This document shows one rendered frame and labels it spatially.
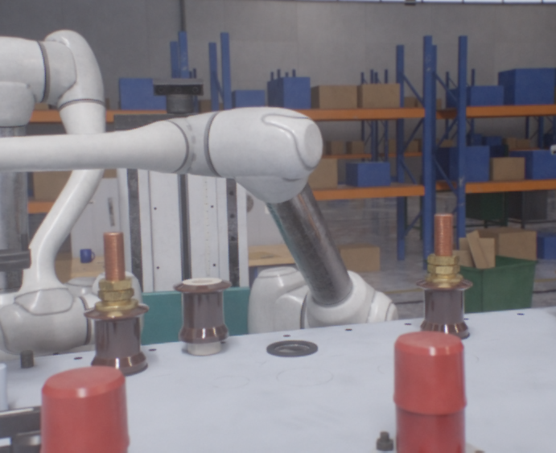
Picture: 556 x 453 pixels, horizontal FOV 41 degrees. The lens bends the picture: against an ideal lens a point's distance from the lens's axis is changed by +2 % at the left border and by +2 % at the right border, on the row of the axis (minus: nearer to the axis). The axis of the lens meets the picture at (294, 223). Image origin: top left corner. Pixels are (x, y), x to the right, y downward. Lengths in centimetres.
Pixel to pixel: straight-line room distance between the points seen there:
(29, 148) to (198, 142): 32
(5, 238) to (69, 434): 113
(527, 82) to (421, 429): 992
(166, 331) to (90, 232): 391
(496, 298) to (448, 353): 468
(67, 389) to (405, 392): 31
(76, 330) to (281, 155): 55
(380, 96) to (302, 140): 822
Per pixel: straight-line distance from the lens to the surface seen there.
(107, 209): 586
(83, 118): 169
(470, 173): 1019
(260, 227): 604
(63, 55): 173
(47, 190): 888
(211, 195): 204
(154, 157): 134
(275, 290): 184
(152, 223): 205
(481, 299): 530
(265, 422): 91
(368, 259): 961
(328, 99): 944
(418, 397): 74
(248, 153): 135
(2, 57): 168
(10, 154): 125
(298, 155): 133
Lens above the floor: 169
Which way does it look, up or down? 6 degrees down
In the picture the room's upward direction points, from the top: 1 degrees counter-clockwise
